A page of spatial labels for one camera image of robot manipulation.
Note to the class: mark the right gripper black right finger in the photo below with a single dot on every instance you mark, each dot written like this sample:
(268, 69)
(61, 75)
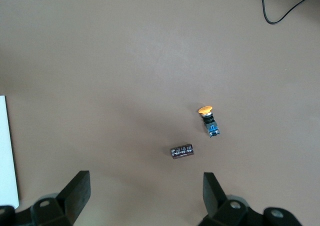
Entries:
(212, 196)

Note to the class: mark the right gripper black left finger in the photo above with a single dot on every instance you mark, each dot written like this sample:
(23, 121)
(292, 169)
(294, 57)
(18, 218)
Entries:
(75, 193)

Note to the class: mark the yellow mushroom push button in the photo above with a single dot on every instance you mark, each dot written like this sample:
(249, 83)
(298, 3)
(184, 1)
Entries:
(208, 120)

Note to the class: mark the white drawer cabinet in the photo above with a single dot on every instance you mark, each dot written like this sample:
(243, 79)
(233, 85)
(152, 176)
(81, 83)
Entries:
(6, 150)

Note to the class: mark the dark brown cylindrical capacitor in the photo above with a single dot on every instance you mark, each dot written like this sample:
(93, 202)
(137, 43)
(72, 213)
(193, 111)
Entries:
(182, 152)

